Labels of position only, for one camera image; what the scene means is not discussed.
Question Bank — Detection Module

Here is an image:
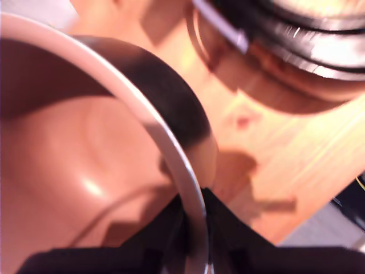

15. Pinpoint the black rice cooker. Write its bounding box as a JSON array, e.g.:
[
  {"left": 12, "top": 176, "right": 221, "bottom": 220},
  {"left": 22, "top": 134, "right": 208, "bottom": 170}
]
[{"left": 185, "top": 0, "right": 365, "bottom": 115}]

